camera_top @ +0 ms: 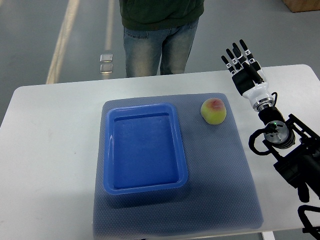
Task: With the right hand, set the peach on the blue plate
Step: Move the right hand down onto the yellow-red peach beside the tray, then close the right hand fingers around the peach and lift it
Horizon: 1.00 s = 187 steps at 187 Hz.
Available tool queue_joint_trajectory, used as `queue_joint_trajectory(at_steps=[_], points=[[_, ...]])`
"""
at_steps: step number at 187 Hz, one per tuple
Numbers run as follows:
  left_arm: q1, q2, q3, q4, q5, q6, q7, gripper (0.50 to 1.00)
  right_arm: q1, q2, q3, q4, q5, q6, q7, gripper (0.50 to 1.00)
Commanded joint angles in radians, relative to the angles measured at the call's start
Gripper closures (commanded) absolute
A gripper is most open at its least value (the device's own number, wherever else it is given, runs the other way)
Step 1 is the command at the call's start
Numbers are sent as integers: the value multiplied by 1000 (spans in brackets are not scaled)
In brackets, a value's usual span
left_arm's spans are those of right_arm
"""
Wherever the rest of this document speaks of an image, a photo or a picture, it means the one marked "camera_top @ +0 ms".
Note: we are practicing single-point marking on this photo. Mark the standing person in jeans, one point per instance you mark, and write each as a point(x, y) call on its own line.
point(158, 35)

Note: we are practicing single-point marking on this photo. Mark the yellow green peach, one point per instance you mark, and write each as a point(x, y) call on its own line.
point(213, 111)

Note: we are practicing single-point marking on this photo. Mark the upper metal floor plate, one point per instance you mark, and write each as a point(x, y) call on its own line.
point(106, 58)

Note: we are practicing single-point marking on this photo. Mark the grey blue textured mat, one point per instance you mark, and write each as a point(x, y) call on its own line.
point(219, 195)

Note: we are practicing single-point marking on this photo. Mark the blue plastic tray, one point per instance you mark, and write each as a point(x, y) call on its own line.
point(143, 150)

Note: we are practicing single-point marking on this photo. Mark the metal floor plate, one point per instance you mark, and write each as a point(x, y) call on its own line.
point(106, 68)
point(106, 58)

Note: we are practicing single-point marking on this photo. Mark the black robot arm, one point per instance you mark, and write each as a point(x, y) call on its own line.
point(296, 149)

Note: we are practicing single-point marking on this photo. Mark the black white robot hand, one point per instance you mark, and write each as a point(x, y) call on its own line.
point(248, 76)

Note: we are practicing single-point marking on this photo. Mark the lower metal floor plate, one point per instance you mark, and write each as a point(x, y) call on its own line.
point(106, 68)

